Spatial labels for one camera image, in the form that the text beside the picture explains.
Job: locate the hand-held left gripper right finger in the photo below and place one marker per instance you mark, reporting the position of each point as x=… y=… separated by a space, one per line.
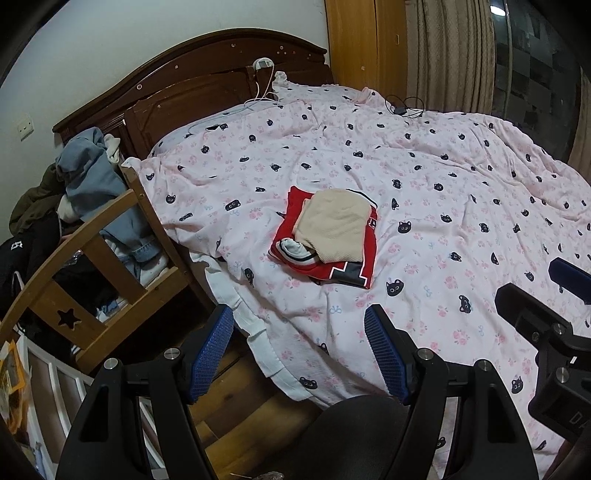
x=388 y=355

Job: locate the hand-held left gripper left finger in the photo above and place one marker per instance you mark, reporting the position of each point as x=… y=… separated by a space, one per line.
x=212 y=355

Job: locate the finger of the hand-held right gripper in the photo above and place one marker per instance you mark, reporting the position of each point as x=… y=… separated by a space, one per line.
x=575 y=281
x=521 y=307

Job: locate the cream knit sweater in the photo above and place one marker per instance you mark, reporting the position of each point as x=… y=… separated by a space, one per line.
x=332 y=221

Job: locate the person's right forearm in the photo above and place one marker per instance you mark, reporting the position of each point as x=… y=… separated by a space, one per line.
x=561 y=461

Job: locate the black clothes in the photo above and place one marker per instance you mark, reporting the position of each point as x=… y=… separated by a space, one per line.
x=27 y=258

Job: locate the white bed sheet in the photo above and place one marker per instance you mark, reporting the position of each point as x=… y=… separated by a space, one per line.
x=268 y=355

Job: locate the black round seat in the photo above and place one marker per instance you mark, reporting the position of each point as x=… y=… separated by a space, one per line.
x=355 y=438

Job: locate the beige curtain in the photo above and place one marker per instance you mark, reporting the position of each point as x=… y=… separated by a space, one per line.
x=581 y=152
x=452 y=50

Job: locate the red jersey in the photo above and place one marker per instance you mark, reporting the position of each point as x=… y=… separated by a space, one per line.
x=288 y=230

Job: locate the white railing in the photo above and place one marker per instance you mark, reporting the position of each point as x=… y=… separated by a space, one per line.
x=64 y=383

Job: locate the wooden chair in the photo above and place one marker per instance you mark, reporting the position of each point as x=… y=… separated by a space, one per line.
x=92 y=249

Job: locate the pink cat-print duvet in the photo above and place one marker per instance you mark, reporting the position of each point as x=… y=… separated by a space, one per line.
x=438 y=161

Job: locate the yellow bag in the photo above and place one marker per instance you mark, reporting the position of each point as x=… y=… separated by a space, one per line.
x=11 y=387

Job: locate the blue jeans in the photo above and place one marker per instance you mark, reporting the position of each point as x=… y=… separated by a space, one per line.
x=92 y=180

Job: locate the pale pillow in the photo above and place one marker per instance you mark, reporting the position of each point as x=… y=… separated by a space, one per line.
x=217 y=120

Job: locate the olive jacket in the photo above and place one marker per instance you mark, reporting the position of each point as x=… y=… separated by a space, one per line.
x=37 y=194

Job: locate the dark wooden headboard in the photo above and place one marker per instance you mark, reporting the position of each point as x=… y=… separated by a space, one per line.
x=184 y=78

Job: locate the wooden wardrobe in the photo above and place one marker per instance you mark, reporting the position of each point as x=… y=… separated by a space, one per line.
x=360 y=41

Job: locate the wall socket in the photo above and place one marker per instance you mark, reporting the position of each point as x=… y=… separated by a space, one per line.
x=25 y=128

